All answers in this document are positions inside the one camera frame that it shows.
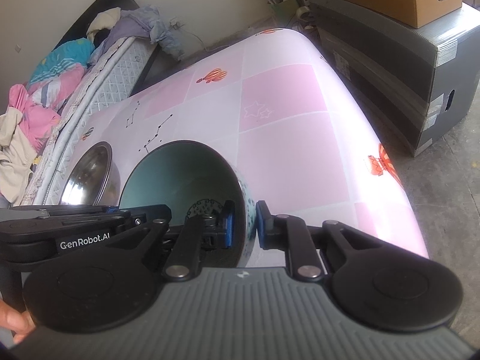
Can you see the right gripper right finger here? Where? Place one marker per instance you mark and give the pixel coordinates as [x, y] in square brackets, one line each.
[289, 234]

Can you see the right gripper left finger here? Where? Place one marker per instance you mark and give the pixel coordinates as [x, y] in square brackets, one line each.
[199, 234]

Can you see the teal ceramic bowl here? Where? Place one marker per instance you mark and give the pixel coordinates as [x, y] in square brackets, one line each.
[192, 179]

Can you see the steel bowl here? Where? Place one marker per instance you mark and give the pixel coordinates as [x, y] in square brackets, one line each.
[94, 180]

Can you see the person left hand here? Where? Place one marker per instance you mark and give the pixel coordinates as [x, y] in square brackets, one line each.
[20, 323]

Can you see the beige cloth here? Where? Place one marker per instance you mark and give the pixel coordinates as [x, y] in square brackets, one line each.
[17, 155]

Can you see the pink floral blanket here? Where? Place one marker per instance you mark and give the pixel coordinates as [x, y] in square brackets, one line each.
[39, 105]

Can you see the quilted mattress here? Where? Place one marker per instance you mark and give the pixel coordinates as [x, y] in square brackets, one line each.
[109, 81]

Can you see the teal patterned cloth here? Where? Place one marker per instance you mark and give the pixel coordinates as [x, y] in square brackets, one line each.
[62, 58]

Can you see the grey storage box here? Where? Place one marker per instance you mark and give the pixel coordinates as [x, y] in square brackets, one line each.
[421, 82]

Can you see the purple grey bedsheet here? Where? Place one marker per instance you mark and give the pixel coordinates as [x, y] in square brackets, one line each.
[144, 22]

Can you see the open carton with clutter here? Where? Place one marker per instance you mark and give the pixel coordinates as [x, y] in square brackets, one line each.
[291, 13]

